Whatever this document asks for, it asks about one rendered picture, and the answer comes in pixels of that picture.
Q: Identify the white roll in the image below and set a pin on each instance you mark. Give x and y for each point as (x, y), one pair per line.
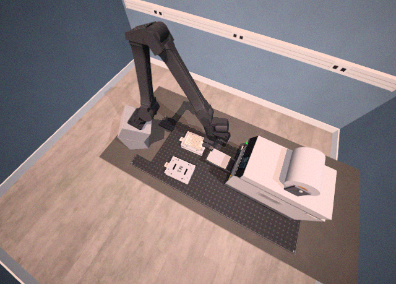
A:
(306, 169)

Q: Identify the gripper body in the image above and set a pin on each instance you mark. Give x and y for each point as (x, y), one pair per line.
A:
(206, 140)

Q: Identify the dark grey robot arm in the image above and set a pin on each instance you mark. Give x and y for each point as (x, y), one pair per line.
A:
(152, 36)

